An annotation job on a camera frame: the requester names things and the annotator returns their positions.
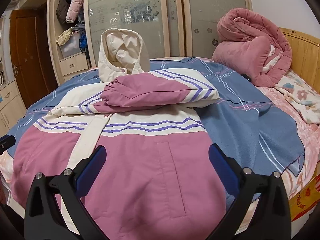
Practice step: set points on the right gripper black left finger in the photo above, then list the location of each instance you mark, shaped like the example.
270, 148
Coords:
54, 207

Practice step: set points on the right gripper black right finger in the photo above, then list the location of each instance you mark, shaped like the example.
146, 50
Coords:
271, 219

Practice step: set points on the pink and white hooded jacket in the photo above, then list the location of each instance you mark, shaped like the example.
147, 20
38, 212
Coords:
157, 181

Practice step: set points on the blue clothing on shelf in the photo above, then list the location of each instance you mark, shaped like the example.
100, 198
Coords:
83, 43

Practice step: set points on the beige side cabinet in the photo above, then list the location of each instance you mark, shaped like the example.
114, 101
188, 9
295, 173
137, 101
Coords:
12, 107

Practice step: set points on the yellow red cardboard box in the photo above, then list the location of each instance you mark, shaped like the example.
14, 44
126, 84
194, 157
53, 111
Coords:
305, 200

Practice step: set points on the dark brown wooden door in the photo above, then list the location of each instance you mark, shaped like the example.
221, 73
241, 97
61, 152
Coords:
30, 56

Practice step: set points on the floral pink bed sheet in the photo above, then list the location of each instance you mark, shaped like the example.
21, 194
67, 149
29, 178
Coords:
157, 181

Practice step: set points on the blue striped blanket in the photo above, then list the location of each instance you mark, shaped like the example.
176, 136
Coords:
159, 118

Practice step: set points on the translucent storage box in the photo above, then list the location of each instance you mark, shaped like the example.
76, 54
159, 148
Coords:
71, 47

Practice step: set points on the beige open wardrobe shelf unit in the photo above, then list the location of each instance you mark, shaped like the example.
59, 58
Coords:
66, 68

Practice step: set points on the cream cloth on shelf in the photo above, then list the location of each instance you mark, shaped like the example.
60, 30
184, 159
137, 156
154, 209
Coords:
64, 37

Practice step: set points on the floral pillow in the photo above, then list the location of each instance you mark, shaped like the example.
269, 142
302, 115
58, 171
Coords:
303, 98

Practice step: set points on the dark hanging coat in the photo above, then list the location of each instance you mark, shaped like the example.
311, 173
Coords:
62, 9

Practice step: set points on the hanging pink puffer jacket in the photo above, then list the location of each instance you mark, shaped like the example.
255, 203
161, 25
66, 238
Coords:
73, 11

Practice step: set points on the pink rolled quilt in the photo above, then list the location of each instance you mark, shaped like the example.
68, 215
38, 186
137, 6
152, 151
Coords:
251, 44

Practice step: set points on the wooden headboard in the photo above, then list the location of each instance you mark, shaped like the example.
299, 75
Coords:
305, 56

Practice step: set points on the frosted sliding wardrobe door left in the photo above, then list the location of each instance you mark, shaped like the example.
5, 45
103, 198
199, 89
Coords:
149, 18

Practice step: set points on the frosted sliding wardrobe door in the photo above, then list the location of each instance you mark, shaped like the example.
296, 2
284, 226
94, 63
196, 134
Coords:
149, 18
200, 24

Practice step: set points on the frosted sliding wardrobe door right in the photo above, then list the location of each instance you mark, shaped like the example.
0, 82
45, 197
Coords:
200, 24

